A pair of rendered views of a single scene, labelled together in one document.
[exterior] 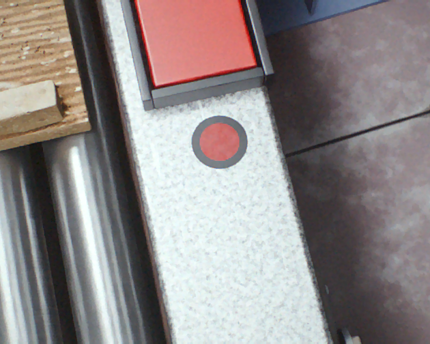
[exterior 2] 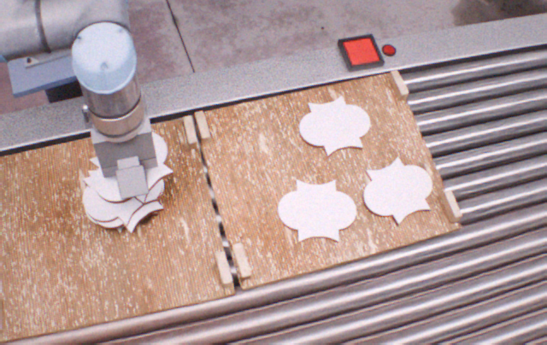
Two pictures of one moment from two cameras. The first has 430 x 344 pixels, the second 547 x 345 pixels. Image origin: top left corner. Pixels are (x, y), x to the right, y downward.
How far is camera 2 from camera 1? 1.16 m
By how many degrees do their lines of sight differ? 35
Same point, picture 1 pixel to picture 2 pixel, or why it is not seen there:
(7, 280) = (435, 94)
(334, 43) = not seen: hidden behind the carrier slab
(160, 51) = (369, 58)
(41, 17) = (365, 84)
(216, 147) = (390, 50)
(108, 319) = (439, 72)
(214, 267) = (421, 52)
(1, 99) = (398, 81)
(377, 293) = not seen: hidden behind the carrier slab
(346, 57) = not seen: hidden behind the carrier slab
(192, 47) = (367, 51)
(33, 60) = (379, 84)
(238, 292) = (426, 47)
